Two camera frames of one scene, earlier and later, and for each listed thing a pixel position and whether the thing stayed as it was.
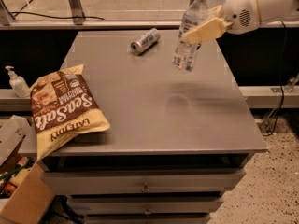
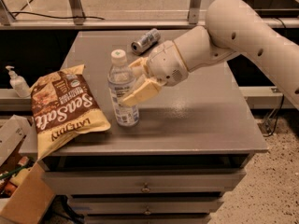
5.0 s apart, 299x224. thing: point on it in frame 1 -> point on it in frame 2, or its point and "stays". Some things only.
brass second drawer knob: [148, 211] stays
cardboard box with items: [24, 191] stays
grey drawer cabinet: [177, 142] stays
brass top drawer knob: [146, 189] stays
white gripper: [239, 13] -> [166, 65]
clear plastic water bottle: [186, 50] -> [120, 79]
